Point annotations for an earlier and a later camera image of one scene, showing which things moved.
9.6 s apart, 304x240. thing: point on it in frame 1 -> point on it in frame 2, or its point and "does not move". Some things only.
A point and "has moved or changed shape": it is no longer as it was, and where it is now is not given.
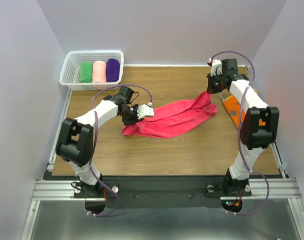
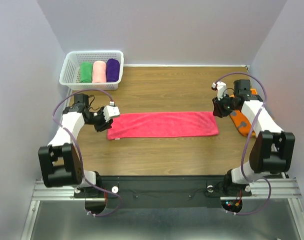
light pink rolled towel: [99, 71] does not move
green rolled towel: [86, 72] does not move
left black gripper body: [130, 116] -> [97, 119]
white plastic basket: [92, 70] does not move
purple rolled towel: [112, 70] does not move
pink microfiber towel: [172, 118] has moved or changed shape
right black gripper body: [215, 84] -> [225, 106]
